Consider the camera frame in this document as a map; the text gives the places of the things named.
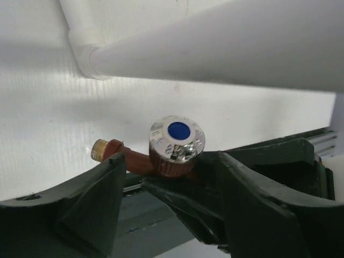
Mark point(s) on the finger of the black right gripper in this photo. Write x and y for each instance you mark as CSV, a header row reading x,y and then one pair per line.
x,y
197,207

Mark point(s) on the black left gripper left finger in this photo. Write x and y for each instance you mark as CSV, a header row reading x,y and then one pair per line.
x,y
77,218

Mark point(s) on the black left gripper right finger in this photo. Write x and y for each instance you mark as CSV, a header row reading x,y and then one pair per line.
x,y
264,218

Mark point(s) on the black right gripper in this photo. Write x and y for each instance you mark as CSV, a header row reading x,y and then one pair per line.
x,y
291,162

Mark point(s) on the brown water faucet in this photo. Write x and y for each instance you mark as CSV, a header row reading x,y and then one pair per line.
x,y
175,144

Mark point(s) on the white PVC pipe frame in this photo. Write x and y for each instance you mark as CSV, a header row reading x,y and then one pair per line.
x,y
281,44

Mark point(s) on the aluminium front rail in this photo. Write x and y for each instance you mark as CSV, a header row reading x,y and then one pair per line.
x,y
324,144

